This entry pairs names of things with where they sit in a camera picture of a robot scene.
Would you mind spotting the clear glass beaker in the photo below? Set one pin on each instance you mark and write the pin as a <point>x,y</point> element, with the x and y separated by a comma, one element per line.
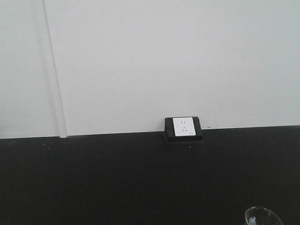
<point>259,215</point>

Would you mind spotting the black socket mounting box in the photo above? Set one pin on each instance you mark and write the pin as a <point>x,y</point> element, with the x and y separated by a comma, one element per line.
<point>170,135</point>

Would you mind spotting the white wall power socket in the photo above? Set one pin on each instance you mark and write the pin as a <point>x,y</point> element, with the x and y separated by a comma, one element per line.
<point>184,126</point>

